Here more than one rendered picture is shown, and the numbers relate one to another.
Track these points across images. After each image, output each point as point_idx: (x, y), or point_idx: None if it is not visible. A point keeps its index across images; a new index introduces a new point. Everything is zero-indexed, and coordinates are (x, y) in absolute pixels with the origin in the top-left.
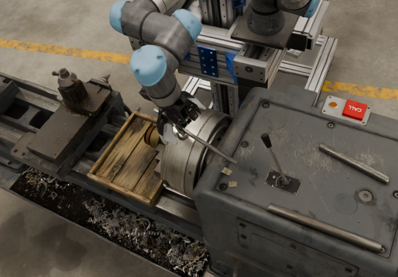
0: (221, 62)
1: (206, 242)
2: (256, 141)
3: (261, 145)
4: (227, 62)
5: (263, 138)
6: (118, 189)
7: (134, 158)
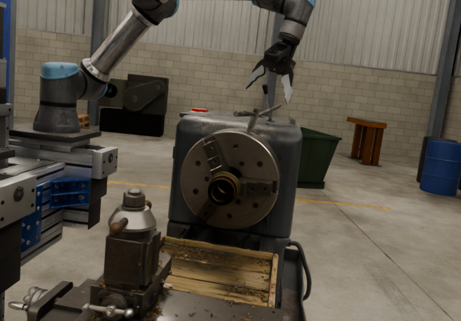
0: (44, 206)
1: (289, 235)
2: (242, 120)
3: (245, 120)
4: (57, 193)
5: (267, 85)
6: (276, 275)
7: (216, 277)
